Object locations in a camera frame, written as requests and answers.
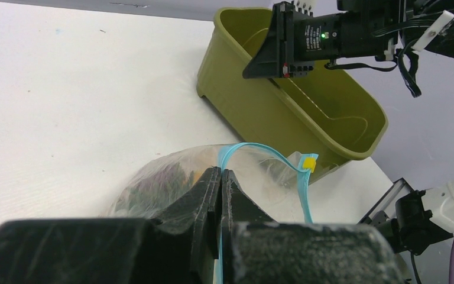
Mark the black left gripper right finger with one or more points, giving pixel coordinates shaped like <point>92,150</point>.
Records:
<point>257,249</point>

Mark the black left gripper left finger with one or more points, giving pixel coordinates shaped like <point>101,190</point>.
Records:
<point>178,245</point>

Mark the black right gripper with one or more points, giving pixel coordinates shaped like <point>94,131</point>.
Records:
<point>314,39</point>

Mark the clear zip top bag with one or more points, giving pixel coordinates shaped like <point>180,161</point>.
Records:
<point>270,175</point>

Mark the olive green plastic basket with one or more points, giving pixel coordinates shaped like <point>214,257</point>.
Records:
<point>326,112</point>

